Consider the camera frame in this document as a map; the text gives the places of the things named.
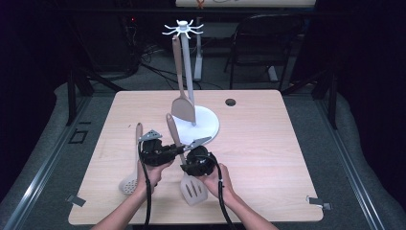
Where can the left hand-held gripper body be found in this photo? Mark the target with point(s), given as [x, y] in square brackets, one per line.
[153, 153]

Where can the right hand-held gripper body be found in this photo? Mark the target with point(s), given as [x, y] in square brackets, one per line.
[201, 163]

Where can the slotted spatula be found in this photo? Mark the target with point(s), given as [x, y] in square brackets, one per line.
[191, 201]

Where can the white utensil rack stand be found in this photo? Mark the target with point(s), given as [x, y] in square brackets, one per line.
[204, 124]

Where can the solid spatula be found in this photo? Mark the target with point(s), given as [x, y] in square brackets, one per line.
[183, 108]

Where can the perforated skimmer spoon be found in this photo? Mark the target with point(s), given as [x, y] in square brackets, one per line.
[129, 186]

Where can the person's left hand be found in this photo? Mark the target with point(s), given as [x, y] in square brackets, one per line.
[154, 175]

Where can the person's right hand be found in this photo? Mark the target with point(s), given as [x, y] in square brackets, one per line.
[220, 182]

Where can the black tape square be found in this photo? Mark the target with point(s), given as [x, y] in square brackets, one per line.
[71, 136]

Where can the grey tape tab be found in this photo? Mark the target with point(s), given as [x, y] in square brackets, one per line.
[317, 202]
[76, 200]

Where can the black folding chair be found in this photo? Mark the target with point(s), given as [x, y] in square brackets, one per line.
[255, 59]

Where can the black metal frame leg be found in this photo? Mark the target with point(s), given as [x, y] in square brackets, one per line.
[72, 96]
[332, 99]

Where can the aluminium floor rail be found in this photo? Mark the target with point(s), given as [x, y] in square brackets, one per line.
[351, 166]
[41, 182]

